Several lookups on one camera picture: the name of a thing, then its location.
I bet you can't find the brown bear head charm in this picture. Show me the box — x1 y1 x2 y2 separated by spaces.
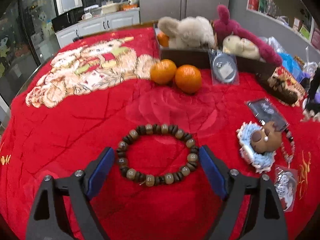
251 121 282 154

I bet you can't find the wooden bead bracelet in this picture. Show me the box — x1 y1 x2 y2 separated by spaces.
116 123 200 187

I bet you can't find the black white lace scrunchie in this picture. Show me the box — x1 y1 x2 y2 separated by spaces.
301 98 320 122

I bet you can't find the orange mandarin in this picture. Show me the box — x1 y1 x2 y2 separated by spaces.
150 59 177 85
157 31 169 47
175 64 202 94

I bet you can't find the magenta plush bear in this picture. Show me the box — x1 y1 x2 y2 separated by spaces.
213 4 283 67

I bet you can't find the cream fluffy plush toy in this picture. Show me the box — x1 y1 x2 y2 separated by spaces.
157 16 217 49

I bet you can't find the round anime badge in bag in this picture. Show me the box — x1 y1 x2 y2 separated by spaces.
274 165 298 212

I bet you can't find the blue white crochet scrunchie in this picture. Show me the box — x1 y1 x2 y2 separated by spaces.
236 121 276 173

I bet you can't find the dark anime card sleeve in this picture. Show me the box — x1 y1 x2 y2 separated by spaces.
246 98 289 132

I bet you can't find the red bear print blanket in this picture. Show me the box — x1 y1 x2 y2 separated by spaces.
0 27 320 240

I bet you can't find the clear plastic bag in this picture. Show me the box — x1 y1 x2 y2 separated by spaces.
303 46 318 80

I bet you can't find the silver pin badge in bag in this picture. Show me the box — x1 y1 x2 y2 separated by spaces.
208 49 239 86

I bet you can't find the blue plastic bag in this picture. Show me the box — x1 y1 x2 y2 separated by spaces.
278 53 302 78

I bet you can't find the black shallow tray box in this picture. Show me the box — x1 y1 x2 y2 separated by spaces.
161 23 276 74

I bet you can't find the cream plush puppy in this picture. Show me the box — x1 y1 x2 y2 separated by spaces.
222 35 260 60

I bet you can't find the black microwave oven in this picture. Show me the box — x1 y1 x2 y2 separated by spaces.
52 7 84 33

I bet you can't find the white mug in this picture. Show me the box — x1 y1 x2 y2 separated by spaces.
81 12 93 20

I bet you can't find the white kitchen cabinet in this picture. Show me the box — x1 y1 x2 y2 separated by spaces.
55 8 140 48

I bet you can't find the pink crystal bead bracelet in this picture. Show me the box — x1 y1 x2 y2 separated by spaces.
280 128 296 168

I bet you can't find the white wall shelf unit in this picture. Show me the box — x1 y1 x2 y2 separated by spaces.
247 0 319 52

